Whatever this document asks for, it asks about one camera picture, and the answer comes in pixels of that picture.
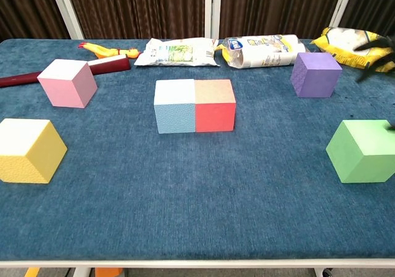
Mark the light blue foam cube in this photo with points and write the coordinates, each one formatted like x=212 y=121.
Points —
x=174 y=116

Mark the yellow floor tape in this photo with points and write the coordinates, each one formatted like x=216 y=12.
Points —
x=32 y=272

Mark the yellow bag of cotton balls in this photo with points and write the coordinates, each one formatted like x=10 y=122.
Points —
x=342 y=42

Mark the white partition frame post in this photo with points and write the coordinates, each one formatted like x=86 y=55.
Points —
x=66 y=11
x=342 y=2
x=213 y=8

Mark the yellow foam cube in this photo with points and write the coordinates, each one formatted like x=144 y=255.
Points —
x=27 y=153

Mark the blue fabric table cover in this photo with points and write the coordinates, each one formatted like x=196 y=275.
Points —
x=197 y=196

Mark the long dark red box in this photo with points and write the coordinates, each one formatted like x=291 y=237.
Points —
x=111 y=65

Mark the yellow rubber chicken toy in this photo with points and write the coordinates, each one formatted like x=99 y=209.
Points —
x=102 y=52

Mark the pink foam cube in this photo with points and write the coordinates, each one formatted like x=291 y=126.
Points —
x=66 y=85

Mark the white tissue pack green print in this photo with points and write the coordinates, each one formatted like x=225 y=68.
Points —
x=176 y=53

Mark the white table frame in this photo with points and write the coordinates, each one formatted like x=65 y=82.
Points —
x=197 y=264

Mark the red foam cube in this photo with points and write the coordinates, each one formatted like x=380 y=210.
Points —
x=214 y=116

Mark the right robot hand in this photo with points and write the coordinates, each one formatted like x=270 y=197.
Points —
x=378 y=44

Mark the orange object under table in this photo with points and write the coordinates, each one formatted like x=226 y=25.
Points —
x=108 y=272

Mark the dark brown curtain panel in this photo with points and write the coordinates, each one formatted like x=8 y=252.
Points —
x=139 y=8
x=24 y=8
x=277 y=5
x=373 y=2

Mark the purple foam cube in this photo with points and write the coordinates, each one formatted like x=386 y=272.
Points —
x=318 y=76

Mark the green foam cube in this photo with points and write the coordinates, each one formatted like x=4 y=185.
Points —
x=361 y=153

